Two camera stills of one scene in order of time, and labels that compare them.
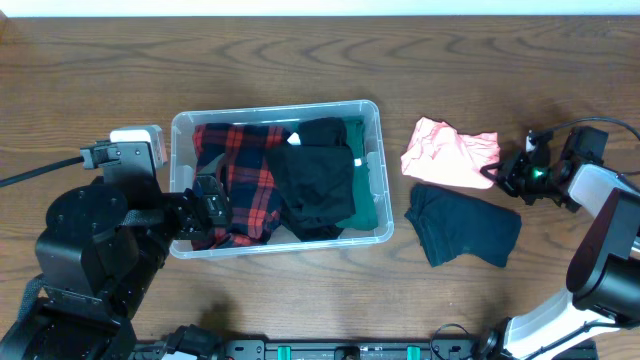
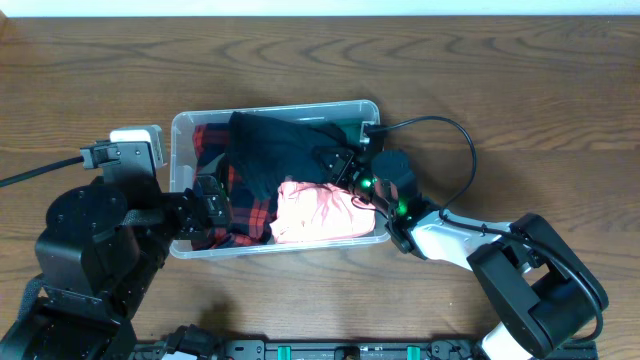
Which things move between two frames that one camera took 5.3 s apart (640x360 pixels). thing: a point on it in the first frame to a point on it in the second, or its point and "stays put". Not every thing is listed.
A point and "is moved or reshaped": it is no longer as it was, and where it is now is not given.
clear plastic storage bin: (298, 175) stays put
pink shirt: (436, 152) to (314, 211)
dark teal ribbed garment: (449, 223) is moved or reshaped
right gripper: (508, 173) to (345, 165)
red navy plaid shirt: (239, 156) stays put
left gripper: (211, 207) stays put
